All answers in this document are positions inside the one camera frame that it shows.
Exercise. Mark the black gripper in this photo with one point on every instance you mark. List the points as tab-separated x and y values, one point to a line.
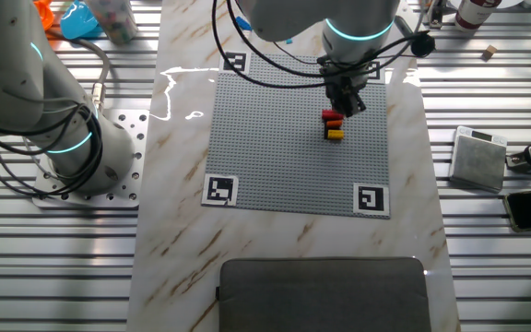
346	80

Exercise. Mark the red Lego brick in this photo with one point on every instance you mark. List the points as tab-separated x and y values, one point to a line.
331	115

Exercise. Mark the orange Lego brick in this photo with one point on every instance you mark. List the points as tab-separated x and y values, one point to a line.
333	123

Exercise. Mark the yellow Lego brick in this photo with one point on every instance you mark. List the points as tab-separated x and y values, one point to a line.
336	134

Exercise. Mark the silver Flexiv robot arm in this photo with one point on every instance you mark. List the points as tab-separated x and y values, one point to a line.
7	69

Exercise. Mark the grey Lego baseplate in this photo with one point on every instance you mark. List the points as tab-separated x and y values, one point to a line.
270	161

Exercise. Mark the black white ArUco marker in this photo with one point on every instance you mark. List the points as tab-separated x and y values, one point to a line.
375	71
371	199
238	62
220	190

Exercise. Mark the silver digital scale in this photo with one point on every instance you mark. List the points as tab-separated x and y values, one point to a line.
477	161

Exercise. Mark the small wooden block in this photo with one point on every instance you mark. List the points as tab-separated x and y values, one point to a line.
489	52

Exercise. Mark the red white bottle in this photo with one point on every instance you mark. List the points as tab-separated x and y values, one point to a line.
475	14

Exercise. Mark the grey fabric pad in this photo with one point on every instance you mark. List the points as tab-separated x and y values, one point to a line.
325	299

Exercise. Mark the clear plastic cup with bricks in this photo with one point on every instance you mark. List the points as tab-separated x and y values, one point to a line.
113	23

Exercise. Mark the grey metal bracket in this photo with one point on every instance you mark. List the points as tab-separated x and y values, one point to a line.
436	16

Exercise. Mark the perforated metal robot base plate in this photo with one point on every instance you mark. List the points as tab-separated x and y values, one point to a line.
132	138

